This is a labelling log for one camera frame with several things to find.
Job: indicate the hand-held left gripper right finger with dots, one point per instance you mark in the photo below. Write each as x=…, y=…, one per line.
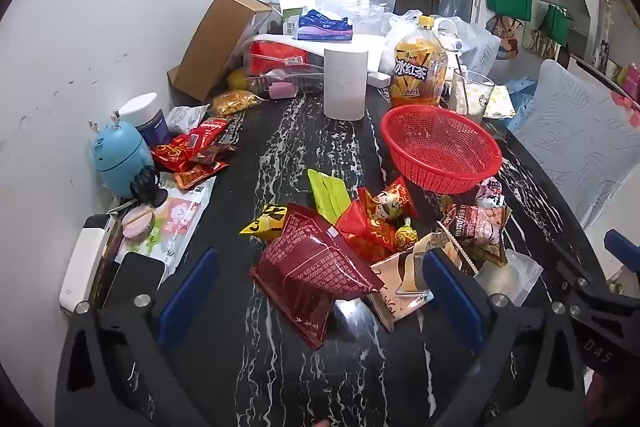
x=455, y=302

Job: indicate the clear zip bag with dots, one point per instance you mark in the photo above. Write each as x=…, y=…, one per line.
x=370, y=2

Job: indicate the red gold snack packet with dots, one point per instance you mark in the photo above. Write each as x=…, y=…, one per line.
x=362, y=227

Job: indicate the black phone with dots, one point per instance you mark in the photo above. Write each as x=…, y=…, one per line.
x=132, y=277

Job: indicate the white red snack packet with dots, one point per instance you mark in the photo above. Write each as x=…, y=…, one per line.
x=490, y=194

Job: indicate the lime green pouch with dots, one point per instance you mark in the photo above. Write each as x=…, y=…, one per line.
x=327, y=197

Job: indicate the blue cloth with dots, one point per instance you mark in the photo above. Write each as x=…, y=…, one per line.
x=522, y=89

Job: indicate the small grey leaf cushion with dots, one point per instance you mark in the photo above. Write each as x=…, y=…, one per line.
x=482, y=52

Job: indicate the red plastic basket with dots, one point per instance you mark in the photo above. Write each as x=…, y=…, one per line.
x=440, y=147

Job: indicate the large dark red packet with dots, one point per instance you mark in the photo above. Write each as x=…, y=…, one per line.
x=310, y=277

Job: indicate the brown nut snack packet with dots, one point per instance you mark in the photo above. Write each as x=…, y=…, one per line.
x=475, y=222

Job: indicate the clear white packet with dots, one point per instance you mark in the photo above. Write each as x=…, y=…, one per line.
x=510, y=277

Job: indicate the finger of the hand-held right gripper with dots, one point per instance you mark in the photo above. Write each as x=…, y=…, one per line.
x=585, y=277
x=622, y=249

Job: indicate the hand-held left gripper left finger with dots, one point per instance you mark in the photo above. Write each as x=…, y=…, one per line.
x=187, y=292

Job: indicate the yellow lemon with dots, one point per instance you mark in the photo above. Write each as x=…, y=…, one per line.
x=236, y=80

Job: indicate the yellow lollipop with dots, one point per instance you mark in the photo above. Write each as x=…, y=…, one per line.
x=405, y=237

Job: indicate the small red gold packet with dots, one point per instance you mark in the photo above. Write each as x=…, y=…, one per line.
x=172, y=154

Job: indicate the white green small carton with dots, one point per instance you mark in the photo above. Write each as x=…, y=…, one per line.
x=291, y=9

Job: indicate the clear drinking glass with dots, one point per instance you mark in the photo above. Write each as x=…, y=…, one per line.
x=472, y=99

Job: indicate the white crumpled packet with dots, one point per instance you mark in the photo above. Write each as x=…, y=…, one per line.
x=185, y=117

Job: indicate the dark blue white-lid jar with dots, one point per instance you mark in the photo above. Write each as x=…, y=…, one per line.
x=147, y=117

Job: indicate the pink white flat packet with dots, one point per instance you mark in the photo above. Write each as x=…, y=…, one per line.
x=175, y=227

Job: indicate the large grey leaf cushion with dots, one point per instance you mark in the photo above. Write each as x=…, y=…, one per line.
x=575, y=142

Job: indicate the white plastic bag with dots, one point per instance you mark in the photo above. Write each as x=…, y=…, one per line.
x=400, y=37

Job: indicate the iced tea bottle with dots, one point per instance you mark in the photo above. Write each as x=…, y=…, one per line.
x=417, y=72

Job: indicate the small green tote bag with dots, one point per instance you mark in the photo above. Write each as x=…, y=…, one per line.
x=555, y=27

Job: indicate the smiley print paper bag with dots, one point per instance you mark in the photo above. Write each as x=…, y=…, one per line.
x=500, y=102

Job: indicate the cartoon print bag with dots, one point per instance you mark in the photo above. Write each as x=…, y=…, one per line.
x=505, y=37

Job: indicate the white foam board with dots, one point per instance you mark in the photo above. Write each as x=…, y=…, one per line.
x=360, y=44

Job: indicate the white power bank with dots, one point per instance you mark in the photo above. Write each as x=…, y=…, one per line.
x=82, y=257

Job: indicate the clear plastic container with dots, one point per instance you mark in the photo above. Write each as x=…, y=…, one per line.
x=280, y=57

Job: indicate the orange brown small packet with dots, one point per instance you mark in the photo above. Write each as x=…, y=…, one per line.
x=200, y=176

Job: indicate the pink paper piece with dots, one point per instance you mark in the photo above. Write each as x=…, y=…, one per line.
x=280, y=91

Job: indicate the pink gift boxes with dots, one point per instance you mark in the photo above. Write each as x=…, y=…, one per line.
x=632, y=82

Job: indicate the dark brown small packet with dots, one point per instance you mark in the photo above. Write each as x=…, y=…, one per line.
x=216, y=153

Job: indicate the blue tissue pack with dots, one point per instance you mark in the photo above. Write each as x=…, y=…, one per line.
x=322, y=27

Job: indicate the red figure print packet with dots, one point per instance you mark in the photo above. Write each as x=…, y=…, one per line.
x=392, y=202

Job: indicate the beige brown snack packet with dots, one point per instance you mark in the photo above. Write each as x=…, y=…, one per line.
x=400, y=277

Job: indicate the black hair clip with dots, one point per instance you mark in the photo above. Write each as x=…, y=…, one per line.
x=145, y=187

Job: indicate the yellow corn snack bag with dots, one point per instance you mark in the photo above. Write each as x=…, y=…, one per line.
x=232, y=102

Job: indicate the pink round compact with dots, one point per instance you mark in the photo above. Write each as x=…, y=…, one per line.
x=137, y=222

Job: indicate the white toilet paper roll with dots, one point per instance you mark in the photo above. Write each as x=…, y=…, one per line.
x=345, y=82

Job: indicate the yellow black snack packet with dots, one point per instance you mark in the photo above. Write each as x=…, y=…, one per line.
x=265, y=219

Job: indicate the blue round humidifier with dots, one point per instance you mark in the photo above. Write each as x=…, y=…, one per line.
x=120, y=157

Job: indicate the metal spoon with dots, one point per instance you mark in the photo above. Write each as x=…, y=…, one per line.
x=465, y=92

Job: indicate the brown cardboard box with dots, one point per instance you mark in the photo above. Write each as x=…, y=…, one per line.
x=215, y=42

